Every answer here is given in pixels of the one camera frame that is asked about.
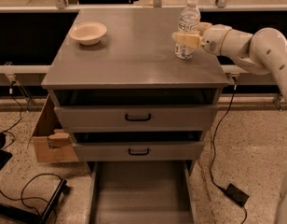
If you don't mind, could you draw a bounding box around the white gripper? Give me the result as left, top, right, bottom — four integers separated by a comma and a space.
172, 22, 232, 55

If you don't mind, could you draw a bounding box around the clear plastic water bottle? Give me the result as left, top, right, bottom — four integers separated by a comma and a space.
175, 0, 200, 60

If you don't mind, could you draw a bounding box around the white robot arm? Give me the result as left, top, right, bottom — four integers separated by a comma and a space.
172, 22, 287, 105

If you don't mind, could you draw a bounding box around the grey top drawer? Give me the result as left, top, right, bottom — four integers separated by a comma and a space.
51, 89, 219, 133

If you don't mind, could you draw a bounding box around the grey drawer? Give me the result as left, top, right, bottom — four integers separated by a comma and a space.
51, 89, 219, 133
73, 131, 204, 161
86, 161, 198, 224

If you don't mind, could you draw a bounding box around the grey drawer cabinet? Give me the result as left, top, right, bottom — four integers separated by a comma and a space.
41, 7, 229, 173

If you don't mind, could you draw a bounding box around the grey middle drawer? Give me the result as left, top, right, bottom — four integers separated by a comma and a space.
73, 131, 204, 161

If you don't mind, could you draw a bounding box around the grey bottom drawer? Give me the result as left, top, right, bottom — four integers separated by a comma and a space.
86, 161, 198, 224

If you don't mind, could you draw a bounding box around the white bowl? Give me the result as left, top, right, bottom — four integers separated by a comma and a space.
69, 22, 107, 46

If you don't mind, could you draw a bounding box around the black power adapter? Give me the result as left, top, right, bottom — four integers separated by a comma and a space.
225, 184, 249, 206

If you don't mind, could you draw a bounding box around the brown cardboard box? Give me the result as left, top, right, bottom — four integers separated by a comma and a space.
32, 97, 78, 162

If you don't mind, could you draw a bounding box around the black stand base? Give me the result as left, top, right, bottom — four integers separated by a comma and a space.
0, 179, 69, 224

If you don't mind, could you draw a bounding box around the grey metal rail frame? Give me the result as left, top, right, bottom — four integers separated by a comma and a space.
0, 0, 287, 110

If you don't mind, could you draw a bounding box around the black power cable right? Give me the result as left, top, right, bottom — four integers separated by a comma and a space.
209, 83, 248, 224

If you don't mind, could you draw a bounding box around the black cable left rail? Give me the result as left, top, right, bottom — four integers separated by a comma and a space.
0, 81, 24, 151

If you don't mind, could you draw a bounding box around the black cable left floor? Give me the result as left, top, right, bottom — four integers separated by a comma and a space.
0, 173, 64, 224

